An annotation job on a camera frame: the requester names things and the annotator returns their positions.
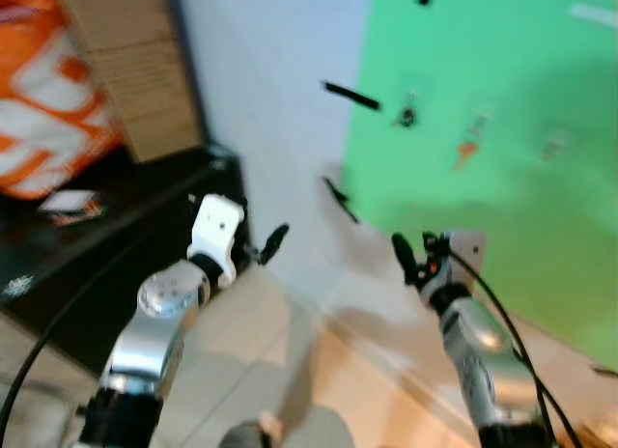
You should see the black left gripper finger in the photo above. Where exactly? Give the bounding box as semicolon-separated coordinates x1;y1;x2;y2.
259;224;290;266

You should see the black glossy cabinet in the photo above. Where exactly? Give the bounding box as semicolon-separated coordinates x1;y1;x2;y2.
0;144;248;374

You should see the black key fob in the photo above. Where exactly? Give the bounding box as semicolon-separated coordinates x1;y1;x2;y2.
395;96;420;129

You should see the small white orange packet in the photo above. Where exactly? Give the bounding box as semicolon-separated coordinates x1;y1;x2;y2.
39;189;106;226

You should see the brown cardboard box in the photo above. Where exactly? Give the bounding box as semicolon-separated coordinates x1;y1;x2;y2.
56;0;206;165

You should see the orange and white bag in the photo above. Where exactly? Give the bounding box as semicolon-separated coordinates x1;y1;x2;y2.
0;0;124;201

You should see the long white tape strip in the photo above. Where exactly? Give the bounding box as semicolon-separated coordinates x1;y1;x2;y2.
568;3;618;30

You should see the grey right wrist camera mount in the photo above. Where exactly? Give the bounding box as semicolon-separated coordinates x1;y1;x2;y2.
445;230;487;276

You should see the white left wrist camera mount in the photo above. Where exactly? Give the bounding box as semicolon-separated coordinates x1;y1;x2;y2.
187;196;246;286

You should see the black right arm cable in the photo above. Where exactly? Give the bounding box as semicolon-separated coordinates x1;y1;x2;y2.
446;250;583;448

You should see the clear adhesive wall hook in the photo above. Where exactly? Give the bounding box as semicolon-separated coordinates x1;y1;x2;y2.
396;71;432;111
469;108;494;140
540;129;570;162

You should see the green wall board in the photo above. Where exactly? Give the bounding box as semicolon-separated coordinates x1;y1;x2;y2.
342;0;618;369

